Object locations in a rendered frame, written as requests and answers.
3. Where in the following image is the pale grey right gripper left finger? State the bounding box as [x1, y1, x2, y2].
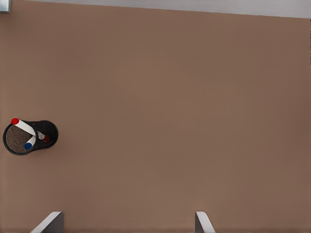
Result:
[30, 211, 64, 233]

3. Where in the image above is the silver frame post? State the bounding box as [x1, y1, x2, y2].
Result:
[0, 0, 12, 14]

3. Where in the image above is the white pen with blue cap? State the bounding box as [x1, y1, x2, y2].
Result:
[23, 136, 36, 150]

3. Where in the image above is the white pen with red cap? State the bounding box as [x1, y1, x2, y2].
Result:
[11, 117, 51, 143]

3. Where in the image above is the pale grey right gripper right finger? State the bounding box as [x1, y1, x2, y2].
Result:
[195, 211, 216, 233]

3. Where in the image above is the black mesh pen holder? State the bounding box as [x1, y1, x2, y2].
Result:
[2, 119, 59, 156]

